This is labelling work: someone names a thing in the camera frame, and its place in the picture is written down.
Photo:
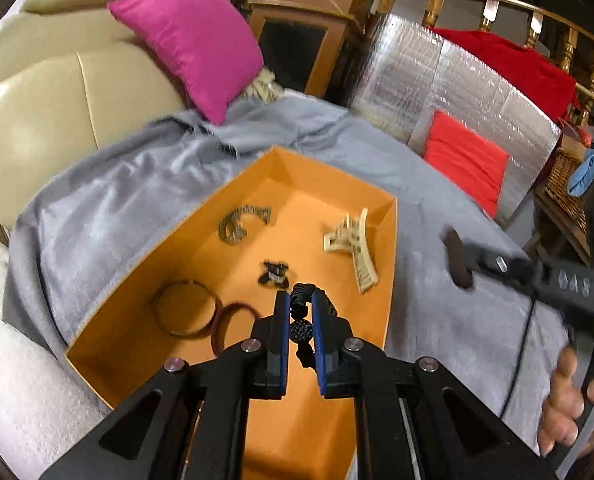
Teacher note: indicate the wicker basket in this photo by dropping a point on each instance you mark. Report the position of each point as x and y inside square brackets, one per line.
[562, 185]

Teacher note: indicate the pink pillow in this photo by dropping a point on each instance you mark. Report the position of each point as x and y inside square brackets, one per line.
[192, 40]

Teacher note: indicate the maroon bangle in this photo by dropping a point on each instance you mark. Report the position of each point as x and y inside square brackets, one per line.
[217, 332]

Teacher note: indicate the white fuzzy blanket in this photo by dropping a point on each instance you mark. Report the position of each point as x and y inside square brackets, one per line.
[22, 360]

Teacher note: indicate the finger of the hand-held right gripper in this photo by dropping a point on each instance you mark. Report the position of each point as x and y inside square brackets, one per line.
[497, 265]

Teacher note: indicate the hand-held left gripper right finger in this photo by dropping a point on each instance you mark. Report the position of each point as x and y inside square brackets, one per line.
[319, 325]

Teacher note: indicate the grey bangle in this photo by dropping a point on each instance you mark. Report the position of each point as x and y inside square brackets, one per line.
[161, 317]

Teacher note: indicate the blue cloth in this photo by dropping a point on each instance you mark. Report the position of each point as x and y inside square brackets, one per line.
[584, 172]

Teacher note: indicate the silver foil mat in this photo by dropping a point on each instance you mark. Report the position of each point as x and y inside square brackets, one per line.
[452, 80]

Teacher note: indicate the person's right hand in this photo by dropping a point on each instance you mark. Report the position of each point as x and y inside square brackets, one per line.
[562, 410]

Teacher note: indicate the black beaded scrunchie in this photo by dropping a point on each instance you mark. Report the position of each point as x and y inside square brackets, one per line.
[300, 332]

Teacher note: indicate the cream hair claw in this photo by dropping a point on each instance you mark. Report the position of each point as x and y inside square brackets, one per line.
[359, 255]

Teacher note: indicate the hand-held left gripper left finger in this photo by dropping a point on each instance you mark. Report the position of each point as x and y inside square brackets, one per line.
[282, 320]

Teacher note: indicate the red pillow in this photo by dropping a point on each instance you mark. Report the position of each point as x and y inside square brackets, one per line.
[459, 162]

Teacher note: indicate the orange cardboard box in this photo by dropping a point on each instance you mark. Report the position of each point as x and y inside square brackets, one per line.
[302, 200]

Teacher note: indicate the cream fringed cloth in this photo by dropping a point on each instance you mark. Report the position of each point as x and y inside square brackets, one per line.
[262, 87]

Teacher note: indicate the small black hair clip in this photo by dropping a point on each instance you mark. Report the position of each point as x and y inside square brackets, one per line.
[273, 275]

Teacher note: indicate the grey cloth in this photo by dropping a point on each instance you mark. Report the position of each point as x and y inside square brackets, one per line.
[127, 175]

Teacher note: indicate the wooden stair railing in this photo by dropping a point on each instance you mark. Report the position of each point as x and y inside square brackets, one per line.
[477, 0]

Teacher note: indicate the beige leather sofa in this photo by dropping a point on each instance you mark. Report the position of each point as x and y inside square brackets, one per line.
[52, 110]

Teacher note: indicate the red cloth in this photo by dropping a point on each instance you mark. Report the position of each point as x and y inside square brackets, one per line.
[517, 65]

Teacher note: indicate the wooden cabinet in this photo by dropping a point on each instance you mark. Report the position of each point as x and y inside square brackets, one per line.
[297, 45]

